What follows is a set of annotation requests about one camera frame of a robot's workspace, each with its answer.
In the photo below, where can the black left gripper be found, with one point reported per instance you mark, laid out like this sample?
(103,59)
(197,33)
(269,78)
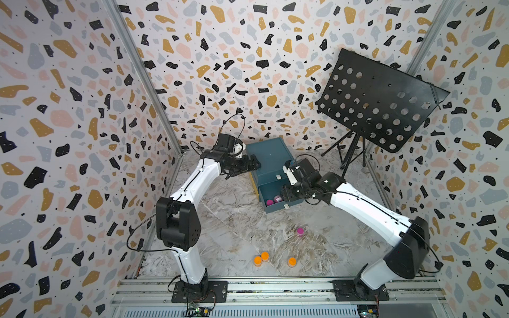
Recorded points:
(246,165)

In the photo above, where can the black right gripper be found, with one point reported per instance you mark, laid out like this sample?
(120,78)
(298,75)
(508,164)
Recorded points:
(286,193)

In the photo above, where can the teal drawer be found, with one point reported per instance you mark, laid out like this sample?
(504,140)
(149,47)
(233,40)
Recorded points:
(270,195)

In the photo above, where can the orange paint can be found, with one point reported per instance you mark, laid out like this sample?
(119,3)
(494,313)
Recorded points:
(257,261)
(292,262)
(265,256)

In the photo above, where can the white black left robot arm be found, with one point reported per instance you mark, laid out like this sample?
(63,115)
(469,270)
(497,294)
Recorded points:
(177,222)

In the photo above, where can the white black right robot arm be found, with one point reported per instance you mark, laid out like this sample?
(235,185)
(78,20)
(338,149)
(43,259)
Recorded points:
(409,238)

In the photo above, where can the teal drawer cabinet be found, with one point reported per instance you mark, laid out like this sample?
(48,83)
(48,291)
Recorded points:
(272,154)

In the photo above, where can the black perforated music stand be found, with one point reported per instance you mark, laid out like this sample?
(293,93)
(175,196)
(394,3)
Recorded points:
(378,104)

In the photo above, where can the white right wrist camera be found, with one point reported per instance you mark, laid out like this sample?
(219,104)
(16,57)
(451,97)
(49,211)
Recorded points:
(292,179)

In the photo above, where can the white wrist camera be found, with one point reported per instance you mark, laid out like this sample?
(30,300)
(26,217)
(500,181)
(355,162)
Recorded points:
(238,149)
(292,179)

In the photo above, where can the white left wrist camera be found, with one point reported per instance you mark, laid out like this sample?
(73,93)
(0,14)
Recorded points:
(238,149)

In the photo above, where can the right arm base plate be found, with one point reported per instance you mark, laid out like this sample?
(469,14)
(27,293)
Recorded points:
(351,290)

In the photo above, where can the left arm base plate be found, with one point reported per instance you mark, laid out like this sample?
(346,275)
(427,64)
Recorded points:
(209,292)

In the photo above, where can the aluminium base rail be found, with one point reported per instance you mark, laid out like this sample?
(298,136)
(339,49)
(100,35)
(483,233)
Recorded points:
(281,297)

